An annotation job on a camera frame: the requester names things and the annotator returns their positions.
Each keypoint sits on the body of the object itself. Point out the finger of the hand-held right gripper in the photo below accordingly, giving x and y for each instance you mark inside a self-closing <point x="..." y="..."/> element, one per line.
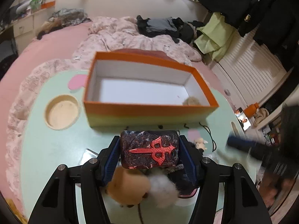
<point x="238" y="142"/>

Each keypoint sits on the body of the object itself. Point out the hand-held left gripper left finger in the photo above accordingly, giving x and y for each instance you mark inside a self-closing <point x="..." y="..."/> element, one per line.
<point x="109" y="165"/>

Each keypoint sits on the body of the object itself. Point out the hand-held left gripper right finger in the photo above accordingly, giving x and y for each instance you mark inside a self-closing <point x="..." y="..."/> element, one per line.
<point x="186" y="163"/>

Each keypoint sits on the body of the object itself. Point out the black cloth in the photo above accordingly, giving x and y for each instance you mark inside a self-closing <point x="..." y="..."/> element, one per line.
<point x="179" y="177"/>

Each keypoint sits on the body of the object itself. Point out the orange-brown plush ball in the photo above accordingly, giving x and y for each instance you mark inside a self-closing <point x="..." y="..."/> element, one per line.
<point x="126" y="186"/>

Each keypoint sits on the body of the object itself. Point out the black box with red emblem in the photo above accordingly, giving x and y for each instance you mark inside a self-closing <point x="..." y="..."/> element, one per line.
<point x="149" y="151"/>

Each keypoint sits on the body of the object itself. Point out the orange cardboard box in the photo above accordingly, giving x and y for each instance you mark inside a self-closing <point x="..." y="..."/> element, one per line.
<point x="144" y="119"/>

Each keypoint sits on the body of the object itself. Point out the beige fur pompom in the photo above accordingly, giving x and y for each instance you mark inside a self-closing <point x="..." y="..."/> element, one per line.
<point x="191" y="101"/>

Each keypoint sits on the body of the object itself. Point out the person's right forearm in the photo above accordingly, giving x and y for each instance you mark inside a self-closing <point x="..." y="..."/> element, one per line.
<point x="273" y="189"/>

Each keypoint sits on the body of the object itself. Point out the green container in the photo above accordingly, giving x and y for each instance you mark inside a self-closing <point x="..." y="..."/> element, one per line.
<point x="35" y="3"/>

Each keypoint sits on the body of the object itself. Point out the phone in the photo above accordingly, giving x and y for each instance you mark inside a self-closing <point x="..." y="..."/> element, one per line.
<point x="244" y="121"/>

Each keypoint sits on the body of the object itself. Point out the small beige plush toy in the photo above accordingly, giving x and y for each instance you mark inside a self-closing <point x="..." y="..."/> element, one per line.
<point x="201" y="142"/>

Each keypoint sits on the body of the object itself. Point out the orange bottle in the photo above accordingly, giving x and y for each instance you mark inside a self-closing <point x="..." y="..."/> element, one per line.
<point x="251" y="110"/>

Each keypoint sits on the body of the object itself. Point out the white fur pompom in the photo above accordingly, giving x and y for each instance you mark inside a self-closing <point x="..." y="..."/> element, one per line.
<point x="163" y="189"/>

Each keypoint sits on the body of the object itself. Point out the beige cloth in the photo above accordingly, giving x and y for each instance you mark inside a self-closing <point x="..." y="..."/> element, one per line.
<point x="261" y="116"/>

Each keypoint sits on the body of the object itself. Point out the person's dark hair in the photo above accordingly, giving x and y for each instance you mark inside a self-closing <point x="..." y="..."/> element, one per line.
<point x="290" y="123"/>

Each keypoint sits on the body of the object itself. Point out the small grey toy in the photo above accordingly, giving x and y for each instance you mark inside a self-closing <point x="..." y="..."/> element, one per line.
<point x="228" y="92"/>

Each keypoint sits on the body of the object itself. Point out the white louvered closet door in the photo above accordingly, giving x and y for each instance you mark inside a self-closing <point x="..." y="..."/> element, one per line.
<point x="252" y="67"/>

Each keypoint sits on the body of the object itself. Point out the light green garment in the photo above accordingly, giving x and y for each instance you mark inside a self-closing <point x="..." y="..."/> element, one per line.
<point x="215" y="35"/>

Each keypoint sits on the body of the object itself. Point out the black hanging jacket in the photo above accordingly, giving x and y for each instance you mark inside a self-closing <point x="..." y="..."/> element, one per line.
<point x="275" y="28"/>
<point x="229" y="2"/>

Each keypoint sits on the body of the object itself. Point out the pink floral quilt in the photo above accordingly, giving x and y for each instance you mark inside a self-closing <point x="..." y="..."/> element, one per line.
<point x="116" y="35"/>

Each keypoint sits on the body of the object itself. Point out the mint green lap table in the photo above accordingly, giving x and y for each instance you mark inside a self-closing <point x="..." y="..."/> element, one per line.
<point x="46" y="44"/>

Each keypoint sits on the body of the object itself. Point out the dark clothes pile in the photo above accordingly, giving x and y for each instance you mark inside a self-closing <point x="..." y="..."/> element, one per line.
<point x="158" y="26"/>

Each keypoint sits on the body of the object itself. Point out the dark bag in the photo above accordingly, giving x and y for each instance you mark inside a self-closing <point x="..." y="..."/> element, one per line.
<point x="7" y="58"/>

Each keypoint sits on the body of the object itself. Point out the patterned clothes pile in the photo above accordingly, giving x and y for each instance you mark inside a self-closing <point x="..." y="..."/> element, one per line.
<point x="67" y="15"/>

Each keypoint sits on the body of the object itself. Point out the white desk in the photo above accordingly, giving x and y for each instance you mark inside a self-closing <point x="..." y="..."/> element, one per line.
<point x="23" y="26"/>

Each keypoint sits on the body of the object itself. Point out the small orange carton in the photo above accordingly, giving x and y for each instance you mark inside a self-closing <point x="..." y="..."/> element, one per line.
<point x="48" y="5"/>

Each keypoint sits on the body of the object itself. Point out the white rolled bundle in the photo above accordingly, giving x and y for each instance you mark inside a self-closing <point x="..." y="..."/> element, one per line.
<point x="22" y="7"/>

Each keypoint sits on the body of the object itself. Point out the mixed clothes heap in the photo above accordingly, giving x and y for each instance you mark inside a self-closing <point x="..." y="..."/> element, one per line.
<point x="5" y="16"/>

